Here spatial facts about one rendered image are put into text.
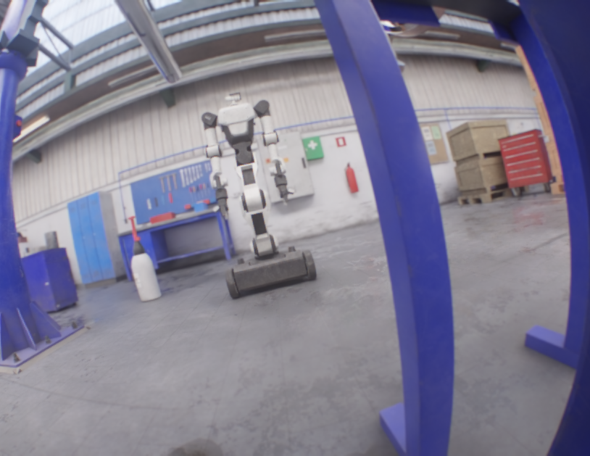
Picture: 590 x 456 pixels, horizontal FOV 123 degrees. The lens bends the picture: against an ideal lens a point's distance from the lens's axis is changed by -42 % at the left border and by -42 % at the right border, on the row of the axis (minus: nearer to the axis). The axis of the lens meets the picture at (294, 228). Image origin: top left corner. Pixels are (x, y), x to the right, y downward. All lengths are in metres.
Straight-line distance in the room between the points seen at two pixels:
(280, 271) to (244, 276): 0.23
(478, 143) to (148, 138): 6.08
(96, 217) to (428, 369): 5.62
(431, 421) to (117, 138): 6.38
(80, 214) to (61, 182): 1.52
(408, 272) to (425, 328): 0.07
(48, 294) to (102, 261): 2.23
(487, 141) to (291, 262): 4.07
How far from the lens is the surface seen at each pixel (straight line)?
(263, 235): 1.96
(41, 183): 7.77
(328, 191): 5.23
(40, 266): 3.71
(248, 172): 1.99
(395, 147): 0.27
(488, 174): 4.85
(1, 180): 2.19
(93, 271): 5.86
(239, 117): 2.09
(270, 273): 1.76
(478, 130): 4.96
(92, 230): 5.77
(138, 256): 2.60
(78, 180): 6.84
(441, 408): 0.38
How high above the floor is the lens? 0.44
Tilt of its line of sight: 2 degrees down
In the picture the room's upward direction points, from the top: 13 degrees counter-clockwise
